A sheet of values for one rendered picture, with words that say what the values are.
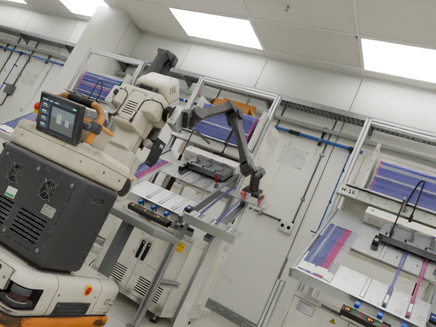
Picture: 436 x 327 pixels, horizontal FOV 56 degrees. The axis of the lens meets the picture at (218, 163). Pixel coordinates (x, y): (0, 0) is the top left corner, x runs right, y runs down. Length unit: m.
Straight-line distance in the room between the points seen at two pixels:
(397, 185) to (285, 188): 1.92
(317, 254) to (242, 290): 2.12
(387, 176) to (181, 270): 1.49
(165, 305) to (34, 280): 1.35
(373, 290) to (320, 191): 2.24
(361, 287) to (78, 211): 1.45
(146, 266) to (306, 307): 1.15
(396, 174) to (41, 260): 2.11
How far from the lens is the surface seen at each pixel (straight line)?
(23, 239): 1.85
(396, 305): 2.30
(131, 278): 3.07
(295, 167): 4.55
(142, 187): 2.90
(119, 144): 2.18
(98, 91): 4.10
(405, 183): 2.81
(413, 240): 2.66
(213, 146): 3.22
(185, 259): 2.87
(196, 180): 3.00
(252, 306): 4.40
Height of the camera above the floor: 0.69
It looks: 10 degrees up
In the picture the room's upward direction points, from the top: 25 degrees clockwise
